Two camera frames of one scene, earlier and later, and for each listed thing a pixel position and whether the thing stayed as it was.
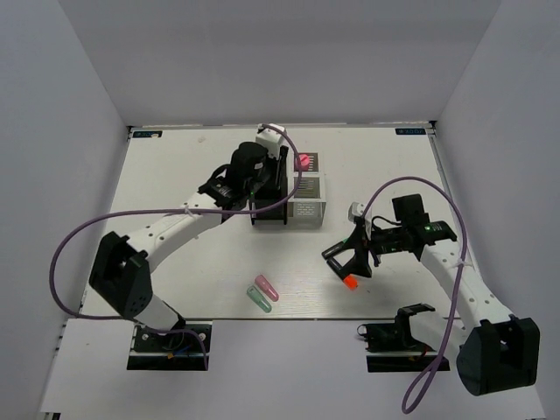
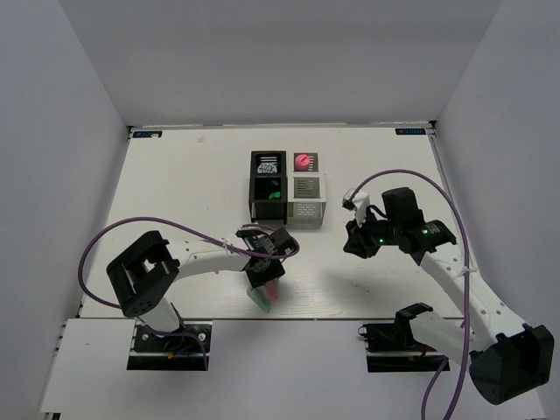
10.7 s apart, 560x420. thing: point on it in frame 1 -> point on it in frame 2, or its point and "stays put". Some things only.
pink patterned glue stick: (304, 159) stays put
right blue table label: (410, 131) stays put
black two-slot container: (274, 190) stays put
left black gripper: (269, 159) -> (276, 269)
